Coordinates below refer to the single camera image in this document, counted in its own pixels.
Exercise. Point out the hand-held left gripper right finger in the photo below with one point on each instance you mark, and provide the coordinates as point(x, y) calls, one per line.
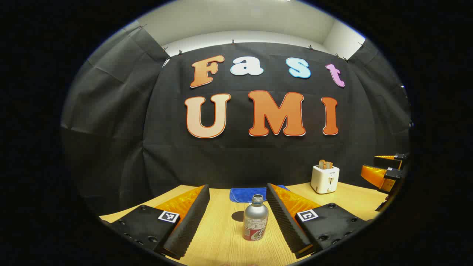
point(282, 221)

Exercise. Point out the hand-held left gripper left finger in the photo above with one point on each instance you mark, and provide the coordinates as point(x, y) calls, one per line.
point(192, 221)

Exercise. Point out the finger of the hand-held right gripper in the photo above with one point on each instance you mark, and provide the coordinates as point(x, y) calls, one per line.
point(377, 176)
point(388, 161)

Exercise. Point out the silver water bottle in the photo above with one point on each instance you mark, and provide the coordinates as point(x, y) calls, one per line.
point(255, 221)

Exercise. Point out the round brown coaster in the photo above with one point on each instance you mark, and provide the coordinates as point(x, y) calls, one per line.
point(237, 216)

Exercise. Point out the blue towel cloth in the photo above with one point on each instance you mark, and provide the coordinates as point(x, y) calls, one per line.
point(242, 194)

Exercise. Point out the toast slice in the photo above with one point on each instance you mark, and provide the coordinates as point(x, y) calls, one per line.
point(329, 165)
point(322, 164)

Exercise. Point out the white toaster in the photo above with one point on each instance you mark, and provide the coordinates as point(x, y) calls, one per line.
point(324, 180)

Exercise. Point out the black backdrop cloth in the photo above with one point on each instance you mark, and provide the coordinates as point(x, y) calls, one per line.
point(240, 159)

